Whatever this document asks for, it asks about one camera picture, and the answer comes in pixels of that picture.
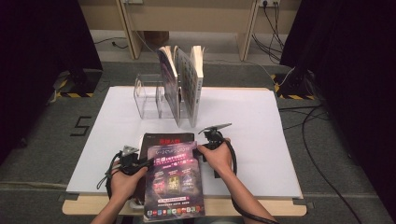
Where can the wall power socket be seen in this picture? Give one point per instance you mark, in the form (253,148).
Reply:
(269,3)

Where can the person's right hand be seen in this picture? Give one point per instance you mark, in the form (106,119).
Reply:
(219,158)

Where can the black stand base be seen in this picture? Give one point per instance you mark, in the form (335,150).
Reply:
(84,82)
(295,85)

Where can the beige wooden desk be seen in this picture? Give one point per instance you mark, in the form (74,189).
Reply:
(186,18)

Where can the yellow-black hazard tape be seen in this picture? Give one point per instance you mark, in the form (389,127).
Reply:
(74,95)
(295,97)

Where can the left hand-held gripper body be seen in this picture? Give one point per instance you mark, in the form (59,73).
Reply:
(130,165)

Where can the purple glossy magazine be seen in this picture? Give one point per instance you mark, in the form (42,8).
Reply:
(171,87)
(174,186)

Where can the black curtain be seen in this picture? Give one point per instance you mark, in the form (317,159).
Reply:
(31,46)
(358,62)

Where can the clear acrylic book rack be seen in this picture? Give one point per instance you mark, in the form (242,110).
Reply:
(146,102)

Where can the person's left hand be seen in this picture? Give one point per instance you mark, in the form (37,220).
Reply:
(124,186)

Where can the white power strip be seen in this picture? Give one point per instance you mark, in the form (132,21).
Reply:
(132,1)

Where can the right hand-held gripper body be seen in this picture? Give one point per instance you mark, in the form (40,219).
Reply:
(213,138)

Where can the thick white picture-grid book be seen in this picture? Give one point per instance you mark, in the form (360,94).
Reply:
(191,87)

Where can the white table sheet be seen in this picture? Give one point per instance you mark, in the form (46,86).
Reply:
(249,140)

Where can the light wooden table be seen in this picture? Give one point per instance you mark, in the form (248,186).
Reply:
(249,208)

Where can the black magazine with red print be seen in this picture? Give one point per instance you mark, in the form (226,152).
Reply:
(155,138)

